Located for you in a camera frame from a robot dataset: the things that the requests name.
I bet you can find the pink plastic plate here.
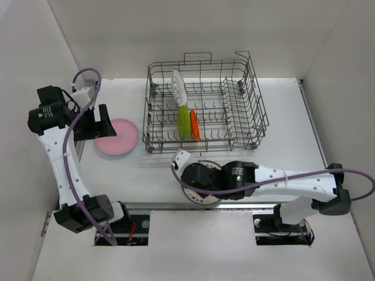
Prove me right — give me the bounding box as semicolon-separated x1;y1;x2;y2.
95;118;139;156

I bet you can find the white plate with red pattern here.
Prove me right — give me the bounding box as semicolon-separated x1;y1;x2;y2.
182;159;223;206

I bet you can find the plain white ceramic plate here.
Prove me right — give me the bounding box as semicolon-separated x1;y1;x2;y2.
198;160;221;170

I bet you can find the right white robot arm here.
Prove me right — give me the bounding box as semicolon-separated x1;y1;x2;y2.
171;161;352;231

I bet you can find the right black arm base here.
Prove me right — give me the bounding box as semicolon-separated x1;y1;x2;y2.
253;214;315;246

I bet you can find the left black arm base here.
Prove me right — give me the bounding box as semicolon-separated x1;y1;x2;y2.
110;210;150;246

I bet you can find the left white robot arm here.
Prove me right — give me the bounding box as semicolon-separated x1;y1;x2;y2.
28;85;131;233

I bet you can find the orange plastic plate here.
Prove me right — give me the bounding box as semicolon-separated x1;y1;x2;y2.
190;109;200;141

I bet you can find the green plastic plate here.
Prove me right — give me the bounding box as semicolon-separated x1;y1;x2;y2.
176;105;190;139

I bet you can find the white plate with grey pattern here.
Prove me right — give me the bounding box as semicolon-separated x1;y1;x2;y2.
171;68;188;107

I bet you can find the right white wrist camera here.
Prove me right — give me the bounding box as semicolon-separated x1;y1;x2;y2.
172;149;191;170

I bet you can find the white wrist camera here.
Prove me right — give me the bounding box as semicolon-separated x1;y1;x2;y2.
172;149;191;170
71;87;94;108

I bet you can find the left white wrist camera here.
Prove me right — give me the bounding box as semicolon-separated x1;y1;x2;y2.
71;87;94;108

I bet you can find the aluminium rail across table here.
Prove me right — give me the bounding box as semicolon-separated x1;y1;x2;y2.
125;202;275;211

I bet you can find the grey wire dish rack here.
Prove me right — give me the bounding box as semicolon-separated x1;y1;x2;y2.
142;51;269;154

